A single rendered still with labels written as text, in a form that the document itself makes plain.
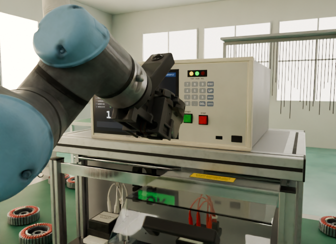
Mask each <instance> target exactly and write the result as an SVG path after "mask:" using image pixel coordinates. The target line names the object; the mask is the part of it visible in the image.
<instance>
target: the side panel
mask: <svg viewBox="0 0 336 244"><path fill-rule="evenodd" d="M303 192H304V182H302V181H300V182H299V193H298V215H297V237H296V244H301V234H302V213H303Z"/></svg>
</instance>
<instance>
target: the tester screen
mask: <svg viewBox="0 0 336 244"><path fill-rule="evenodd" d="M158 87H159V89H167V90H169V91H171V92H172V93H174V94H175V96H176V72H168V73H167V75H166V76H165V77H164V79H163V80H162V82H161V83H160V84H159V86H158ZM94 102H95V130H98V131H111V132H125V131H124V130H122V128H110V127H97V121H100V122H116V121H115V120H113V119H106V111H113V110H114V107H112V106H111V105H109V104H108V103H106V102H105V101H103V100H102V99H100V98H98V97H97V96H96V95H94ZM125 133H126V132H125Z"/></svg>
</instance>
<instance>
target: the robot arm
mask: <svg viewBox="0 0 336 244"><path fill-rule="evenodd" d="M32 44H33V49H34V51H35V53H36V54H37V55H38V56H39V57H40V60H39V61H38V63H37V65H36V66H35V67H34V68H33V70H32V71H31V72H30V73H29V74H28V76H27V77H26V78H25V79H24V80H23V82H22V83H21V84H20V85H19V86H18V88H17V89H12V90H10V89H7V88H5V87H3V86H1V85H0V202H2V201H5V200H7V199H9V198H11V197H13V196H15V195H17V194H18V193H19V192H21V191H22V190H23V189H24V188H25V187H27V186H28V185H29V184H30V183H31V182H32V181H33V179H34V178H36V177H37V176H38V175H39V174H40V173H41V172H42V171H43V170H44V168H45V167H46V165H47V164H48V162H49V160H50V158H51V156H52V152H53V149H54V148H55V147H56V145H57V144H58V142H59V140H60V139H61V137H62V135H63V134H64V132H65V131H66V130H67V128H68V127H69V126H70V125H71V124H72V122H73V121H74V120H75V119H76V117H77V116H78V115H79V114H80V113H81V111H82V110H83V109H84V108H85V106H86V105H87V104H88V103H89V101H90V100H91V98H92V97H93V96H94V95H96V96H97V97H98V98H100V99H101V100H103V101H104V102H106V103H107V104H109V105H110V106H112V107H113V108H114V109H113V113H112V117H111V119H113V120H114V121H116V122H118V123H119V124H121V125H123V127H122V130H123V131H125V132H127V133H128V134H130V135H132V136H134V137H135V138H138V136H140V137H142V138H148V139H149V140H163V139H167V140H169V141H170V140H171V136H172V137H173V138H174V139H176V138H177V136H178V132H179V129H180V125H181V124H182V123H183V120H184V114H185V108H186V104H185V103H184V102H183V101H182V100H181V99H180V98H179V97H178V96H175V94H174V93H172V92H171V91H169V90H168V89H165V88H159V85H160V83H161V82H162V80H163V79H164V78H165V76H166V75H167V74H168V72H169V71H170V69H171V68H172V67H173V65H174V64H175V61H174V58H173V54H172V53H171V52H169V53H157V54H152V55H151V56H150V57H149V58H148V59H147V60H146V61H145V62H144V64H143V65H142V66H140V65H139V64H138V63H137V62H136V60H135V59H134V58H133V57H132V56H131V55H130V54H129V53H128V52H127V51H126V50H125V49H124V48H123V47H122V46H121V45H120V44H119V42H118V41H117V40H116V39H115V38H114V37H113V36H112V35H111V34H110V33H109V30H108V29H107V28H106V27H105V26H104V25H103V24H102V23H99V22H98V21H97V20H96V19H95V18H94V17H93V16H92V15H91V14H90V13H89V12H88V11H87V10H86V9H85V8H83V7H81V6H78V5H75V4H65V5H61V6H58V7H56V8H54V9H53V10H51V11H50V12H49V13H47V14H46V15H45V16H44V17H43V18H42V20H41V21H40V22H39V24H38V30H37V31H36V32H35V33H34V35H33V40H32ZM130 131H132V132H134V133H132V132H130Z"/></svg>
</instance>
